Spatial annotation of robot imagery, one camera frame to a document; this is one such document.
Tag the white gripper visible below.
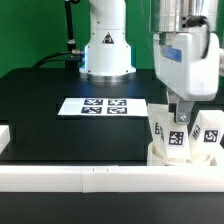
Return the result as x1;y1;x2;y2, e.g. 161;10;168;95
153;28;219;125

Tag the white round stool seat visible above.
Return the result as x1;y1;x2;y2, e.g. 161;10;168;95
147;143;213;166

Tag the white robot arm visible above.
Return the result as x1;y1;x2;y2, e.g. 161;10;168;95
80;0;219;124

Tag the white front fence bar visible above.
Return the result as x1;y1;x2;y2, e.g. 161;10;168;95
0;166;224;193

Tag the white fence bar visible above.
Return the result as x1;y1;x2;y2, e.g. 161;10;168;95
0;125;10;154
0;166;224;193

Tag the white marker sheet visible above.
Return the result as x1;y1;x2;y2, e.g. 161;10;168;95
58;98;147;117

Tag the black pole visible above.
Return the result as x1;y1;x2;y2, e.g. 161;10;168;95
64;0;80;51

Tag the white left fence bar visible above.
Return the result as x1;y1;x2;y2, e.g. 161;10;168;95
0;125;10;154

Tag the black cable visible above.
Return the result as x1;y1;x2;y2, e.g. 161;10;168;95
32;49;87;69

